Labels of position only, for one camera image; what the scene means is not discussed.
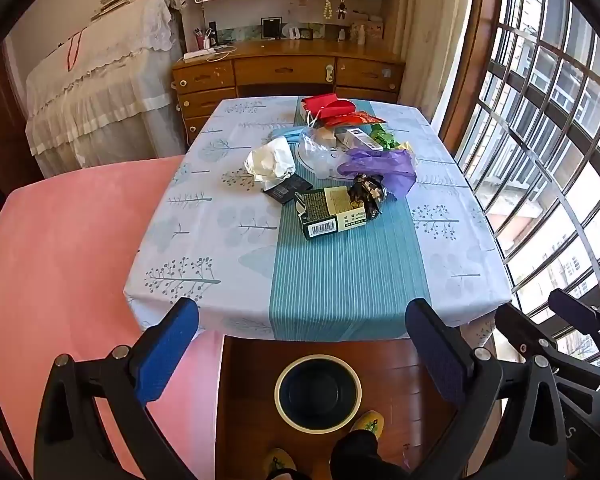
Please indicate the beige block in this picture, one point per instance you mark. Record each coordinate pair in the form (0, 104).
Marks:
(326, 135)

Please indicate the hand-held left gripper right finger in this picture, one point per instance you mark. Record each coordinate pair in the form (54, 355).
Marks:
(440, 355)

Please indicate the yellow ribbon bow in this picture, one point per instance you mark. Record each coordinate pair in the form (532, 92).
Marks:
(405, 147)

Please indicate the purple plastic bag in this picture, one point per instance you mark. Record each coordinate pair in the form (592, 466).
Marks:
(380, 165)

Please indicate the person's left yellow slipper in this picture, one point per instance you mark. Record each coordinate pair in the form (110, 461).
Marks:
(280, 460)

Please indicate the black picture frame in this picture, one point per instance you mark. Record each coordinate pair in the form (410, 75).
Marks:
(271, 27)

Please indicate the green foil wrapper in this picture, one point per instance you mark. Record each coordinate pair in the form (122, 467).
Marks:
(385, 137)

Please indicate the white tissue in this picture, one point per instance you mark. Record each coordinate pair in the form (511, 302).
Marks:
(270, 160)

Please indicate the person's yellow slipper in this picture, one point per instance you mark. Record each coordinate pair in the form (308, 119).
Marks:
(367, 422)
(280, 460)

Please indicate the pink bed cover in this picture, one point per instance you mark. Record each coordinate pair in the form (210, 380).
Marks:
(70, 240)

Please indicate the wooden desk with drawers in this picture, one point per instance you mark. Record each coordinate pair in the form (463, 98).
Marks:
(285, 67)

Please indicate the white power strip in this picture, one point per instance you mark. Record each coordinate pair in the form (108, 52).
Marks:
(199, 54)

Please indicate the dark wooden door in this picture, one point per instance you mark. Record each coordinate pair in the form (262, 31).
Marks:
(5, 125)

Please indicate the blue face mask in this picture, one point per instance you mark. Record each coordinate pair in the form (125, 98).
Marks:
(290, 133)

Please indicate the pen holder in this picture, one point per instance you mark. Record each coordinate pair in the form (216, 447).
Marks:
(205, 40)

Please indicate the lace covered piano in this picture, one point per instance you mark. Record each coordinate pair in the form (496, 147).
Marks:
(105, 85)

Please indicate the green cigarette box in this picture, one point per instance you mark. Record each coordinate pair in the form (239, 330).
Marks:
(325, 210)

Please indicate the beige curtain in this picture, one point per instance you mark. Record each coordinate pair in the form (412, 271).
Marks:
(420, 35)

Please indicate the black and gold wrapper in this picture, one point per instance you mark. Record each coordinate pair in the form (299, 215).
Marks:
(365, 190)

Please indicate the person's left leg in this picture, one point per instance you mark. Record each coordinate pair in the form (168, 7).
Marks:
(285, 475)

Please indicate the metal window grille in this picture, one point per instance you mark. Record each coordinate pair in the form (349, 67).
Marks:
(545, 110)

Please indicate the white and purple box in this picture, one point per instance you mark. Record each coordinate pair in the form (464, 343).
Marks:
(360, 137)

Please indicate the tree print tablecloth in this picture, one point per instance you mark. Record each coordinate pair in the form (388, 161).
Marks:
(330, 270)

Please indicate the person's leg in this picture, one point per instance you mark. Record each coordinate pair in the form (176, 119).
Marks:
(365, 455)
(285, 475)

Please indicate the person's right leg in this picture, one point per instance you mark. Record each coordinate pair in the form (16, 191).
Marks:
(365, 455)

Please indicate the dark blue bin cream rim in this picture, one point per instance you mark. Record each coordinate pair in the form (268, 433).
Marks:
(317, 392)

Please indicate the person's right yellow slipper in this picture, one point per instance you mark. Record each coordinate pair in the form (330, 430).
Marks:
(367, 422)

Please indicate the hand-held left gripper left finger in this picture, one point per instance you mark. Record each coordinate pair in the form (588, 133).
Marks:
(165, 350)

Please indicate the red snack packet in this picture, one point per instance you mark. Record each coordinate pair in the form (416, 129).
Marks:
(355, 119)

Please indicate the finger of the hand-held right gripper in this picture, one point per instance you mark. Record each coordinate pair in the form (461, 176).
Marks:
(522, 335)
(572, 307)

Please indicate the black packet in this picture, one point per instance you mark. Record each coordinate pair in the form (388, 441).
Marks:
(285, 191)

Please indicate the clear plastic bag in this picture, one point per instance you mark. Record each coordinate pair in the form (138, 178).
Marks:
(315, 155)

